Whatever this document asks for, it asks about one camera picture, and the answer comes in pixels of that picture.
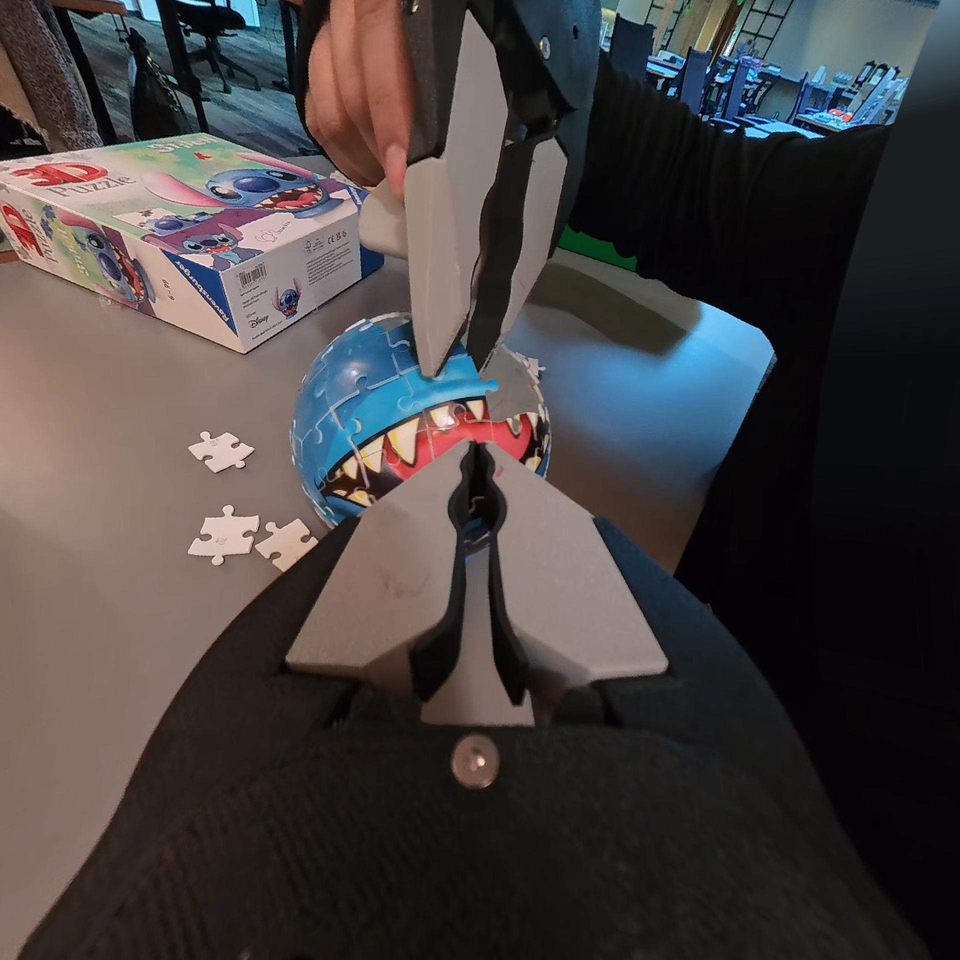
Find person's legs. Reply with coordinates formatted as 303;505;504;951
675;127;960;960

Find black office chair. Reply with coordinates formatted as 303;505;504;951
180;0;264;91

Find green plastic bin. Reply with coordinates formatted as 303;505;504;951
558;225;639;271

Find printed puzzle box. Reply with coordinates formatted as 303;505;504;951
0;133;385;355

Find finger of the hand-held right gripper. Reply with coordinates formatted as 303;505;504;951
465;137;571;376
403;9;513;378

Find white puzzle piece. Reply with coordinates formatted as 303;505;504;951
187;431;256;474
187;504;261;566
255;517;320;573

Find blue puzzle ball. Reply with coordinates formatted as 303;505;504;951
291;311;552;549

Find black bag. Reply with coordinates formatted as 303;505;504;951
123;30;189;140

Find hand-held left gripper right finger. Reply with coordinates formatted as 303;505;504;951
477;442;670;708

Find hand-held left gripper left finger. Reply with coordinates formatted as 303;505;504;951
283;441;483;705

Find person's right forearm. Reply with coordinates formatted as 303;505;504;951
566;52;901;331

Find beige burlap cloth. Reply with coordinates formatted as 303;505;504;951
0;52;46;132

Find person's right hand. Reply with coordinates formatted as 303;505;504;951
303;0;414;200

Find grey knit cloth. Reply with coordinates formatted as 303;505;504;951
0;0;102;151

